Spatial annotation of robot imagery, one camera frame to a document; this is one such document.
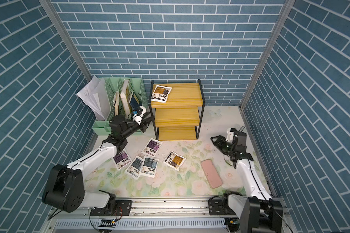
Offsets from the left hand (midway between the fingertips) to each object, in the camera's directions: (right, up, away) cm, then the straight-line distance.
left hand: (154, 114), depth 80 cm
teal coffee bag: (-14, -32, +7) cm, 36 cm away
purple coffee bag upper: (-4, -22, +16) cm, 28 cm away
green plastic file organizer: (-17, +22, +28) cm, 40 cm away
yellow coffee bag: (+11, -28, +9) cm, 32 cm away
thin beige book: (-28, +8, +15) cm, 32 cm away
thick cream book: (-21, +10, +14) cm, 27 cm away
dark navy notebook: (-19, +10, +29) cm, 36 cm away
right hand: (+35, -14, +4) cm, 38 cm away
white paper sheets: (-37, +12, +9) cm, 40 cm away
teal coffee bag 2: (-4, -31, +7) cm, 33 cm away
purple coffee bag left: (-22, -28, +9) cm, 37 cm away
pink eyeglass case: (+33, -35, +5) cm, 49 cm away
